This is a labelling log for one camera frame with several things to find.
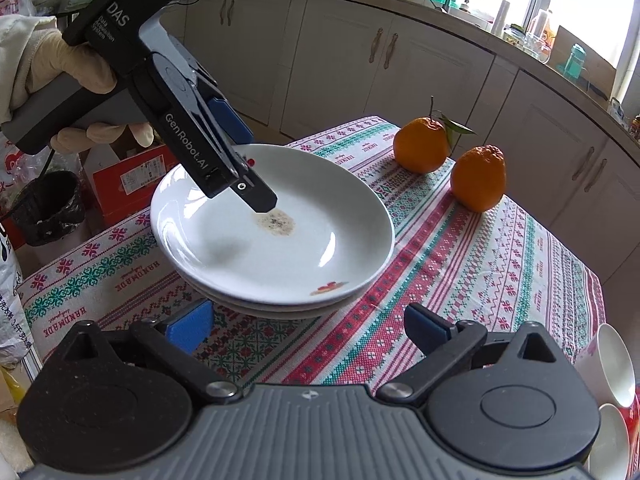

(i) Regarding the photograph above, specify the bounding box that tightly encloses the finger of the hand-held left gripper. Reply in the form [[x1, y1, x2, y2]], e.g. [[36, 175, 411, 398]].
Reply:
[[207, 97, 255, 147], [192, 72, 278, 214]]

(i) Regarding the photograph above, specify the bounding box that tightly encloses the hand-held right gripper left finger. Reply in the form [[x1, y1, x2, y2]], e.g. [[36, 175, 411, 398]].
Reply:
[[55, 299, 242, 404]]

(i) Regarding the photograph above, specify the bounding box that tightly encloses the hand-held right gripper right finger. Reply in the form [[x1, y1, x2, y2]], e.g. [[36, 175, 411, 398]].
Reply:
[[377, 302, 571, 404]]

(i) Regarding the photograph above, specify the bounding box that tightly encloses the white plate with fruit print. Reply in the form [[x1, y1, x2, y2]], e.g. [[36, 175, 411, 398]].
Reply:
[[187, 282, 346, 320], [149, 143, 396, 309], [162, 247, 373, 313]]

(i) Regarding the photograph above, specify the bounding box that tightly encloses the white bowl with pink flowers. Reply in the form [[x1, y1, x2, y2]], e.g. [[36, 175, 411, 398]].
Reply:
[[575, 323, 637, 409]]

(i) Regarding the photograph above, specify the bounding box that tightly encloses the person's left forearm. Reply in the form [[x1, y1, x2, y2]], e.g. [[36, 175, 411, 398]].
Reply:
[[0, 14, 63, 126]]

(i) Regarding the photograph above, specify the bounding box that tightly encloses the person's left hand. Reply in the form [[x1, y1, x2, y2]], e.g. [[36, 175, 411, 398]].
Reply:
[[29, 35, 156, 154]]

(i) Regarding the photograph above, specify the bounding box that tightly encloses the patterned red green tablecloth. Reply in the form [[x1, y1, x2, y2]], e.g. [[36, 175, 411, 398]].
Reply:
[[17, 115, 607, 396]]

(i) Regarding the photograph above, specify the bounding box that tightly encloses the red cardboard box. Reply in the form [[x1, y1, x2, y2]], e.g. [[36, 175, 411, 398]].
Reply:
[[79, 132, 185, 229]]

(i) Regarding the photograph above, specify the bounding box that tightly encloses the orange without leaf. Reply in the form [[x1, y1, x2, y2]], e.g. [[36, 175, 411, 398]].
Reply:
[[450, 144, 507, 214]]

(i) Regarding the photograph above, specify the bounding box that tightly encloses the black trash bin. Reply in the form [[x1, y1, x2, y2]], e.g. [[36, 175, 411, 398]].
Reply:
[[9, 170, 84, 247]]

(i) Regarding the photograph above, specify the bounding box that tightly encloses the orange with green leaf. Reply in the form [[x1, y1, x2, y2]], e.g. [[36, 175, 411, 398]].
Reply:
[[393, 97, 477, 175]]

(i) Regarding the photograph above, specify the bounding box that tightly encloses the red and white plastic bag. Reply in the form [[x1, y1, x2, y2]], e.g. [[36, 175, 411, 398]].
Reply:
[[0, 130, 36, 196]]

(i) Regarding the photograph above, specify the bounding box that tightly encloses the white printed bag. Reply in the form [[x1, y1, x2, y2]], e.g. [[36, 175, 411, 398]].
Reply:
[[0, 220, 35, 361]]

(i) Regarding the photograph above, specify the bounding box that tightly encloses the white kitchen cabinet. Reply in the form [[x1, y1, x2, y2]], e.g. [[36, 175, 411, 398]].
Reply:
[[160, 0, 640, 286]]

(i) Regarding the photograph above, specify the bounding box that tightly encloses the stack of clear cups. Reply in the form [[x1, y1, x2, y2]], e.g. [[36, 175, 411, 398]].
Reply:
[[491, 0, 512, 39]]

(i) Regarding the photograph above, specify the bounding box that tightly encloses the glass jar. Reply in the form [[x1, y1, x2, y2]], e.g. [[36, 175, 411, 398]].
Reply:
[[501, 24, 527, 52]]

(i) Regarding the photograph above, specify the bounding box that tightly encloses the glass mug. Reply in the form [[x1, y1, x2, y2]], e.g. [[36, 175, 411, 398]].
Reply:
[[521, 34, 555, 64]]

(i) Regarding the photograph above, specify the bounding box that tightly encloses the teal water bottle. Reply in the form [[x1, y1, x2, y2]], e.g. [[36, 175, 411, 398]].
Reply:
[[561, 43, 588, 77]]

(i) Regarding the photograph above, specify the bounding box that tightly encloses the brown cutting board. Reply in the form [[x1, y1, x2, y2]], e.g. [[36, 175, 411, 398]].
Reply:
[[551, 25, 619, 97]]

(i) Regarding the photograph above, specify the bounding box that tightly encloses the cooking oil bottle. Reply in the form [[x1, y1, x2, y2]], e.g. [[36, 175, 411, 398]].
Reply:
[[527, 8, 559, 47]]

